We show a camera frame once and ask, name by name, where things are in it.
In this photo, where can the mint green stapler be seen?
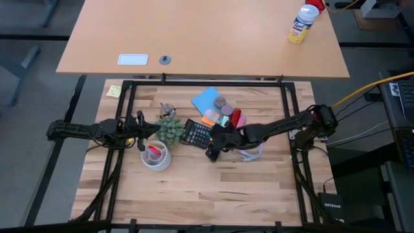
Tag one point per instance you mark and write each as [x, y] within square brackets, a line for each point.
[216, 117]

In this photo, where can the green succulent plant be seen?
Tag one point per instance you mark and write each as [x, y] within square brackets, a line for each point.
[170, 131]

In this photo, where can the pink marker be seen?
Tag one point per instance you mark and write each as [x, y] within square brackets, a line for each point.
[154, 151]

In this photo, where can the black desk calculator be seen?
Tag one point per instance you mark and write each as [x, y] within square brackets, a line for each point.
[196, 134]

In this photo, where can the black Netgear network switch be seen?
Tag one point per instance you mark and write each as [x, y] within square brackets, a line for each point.
[331, 207]

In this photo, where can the red stapler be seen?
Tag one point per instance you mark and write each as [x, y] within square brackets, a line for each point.
[235, 117]

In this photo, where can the blue notebook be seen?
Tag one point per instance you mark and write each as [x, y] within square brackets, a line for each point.
[204, 98]

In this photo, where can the black keyboard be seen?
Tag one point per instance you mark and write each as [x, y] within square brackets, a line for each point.
[407, 100]

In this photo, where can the grey desk leg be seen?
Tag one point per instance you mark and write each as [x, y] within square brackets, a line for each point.
[22, 69]

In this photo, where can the white rectangular desk plate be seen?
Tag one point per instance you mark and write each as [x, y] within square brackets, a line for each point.
[133, 59]

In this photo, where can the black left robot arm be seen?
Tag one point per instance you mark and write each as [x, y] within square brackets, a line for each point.
[81, 130]

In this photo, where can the Lysol wipes canister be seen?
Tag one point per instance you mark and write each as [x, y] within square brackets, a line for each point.
[302, 26]

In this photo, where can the brown cardboard box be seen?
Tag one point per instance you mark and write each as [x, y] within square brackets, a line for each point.
[375, 23]

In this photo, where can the white box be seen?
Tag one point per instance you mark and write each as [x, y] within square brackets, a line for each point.
[381, 8]

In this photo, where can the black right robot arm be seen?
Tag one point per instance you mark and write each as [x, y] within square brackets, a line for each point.
[284, 124]

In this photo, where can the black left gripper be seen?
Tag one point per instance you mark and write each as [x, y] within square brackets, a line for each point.
[141, 129]

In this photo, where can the beige wooden desk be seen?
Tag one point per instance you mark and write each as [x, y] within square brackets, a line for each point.
[207, 35]

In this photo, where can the white ribbed pen holder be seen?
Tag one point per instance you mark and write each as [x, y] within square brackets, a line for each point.
[156, 163]

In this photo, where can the orange sticky note pad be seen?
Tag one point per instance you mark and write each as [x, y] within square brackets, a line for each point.
[207, 122]

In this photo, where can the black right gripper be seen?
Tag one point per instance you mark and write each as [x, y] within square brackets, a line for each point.
[234, 137]

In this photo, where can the purple round tin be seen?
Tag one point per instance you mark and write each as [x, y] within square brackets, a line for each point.
[227, 109]

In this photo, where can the red box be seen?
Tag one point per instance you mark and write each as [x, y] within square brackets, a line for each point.
[317, 4]

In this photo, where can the black aluminium table frame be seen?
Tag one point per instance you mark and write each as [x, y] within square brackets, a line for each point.
[207, 83]

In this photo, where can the yellow sticky note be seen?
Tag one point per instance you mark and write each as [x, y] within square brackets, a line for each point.
[114, 91]

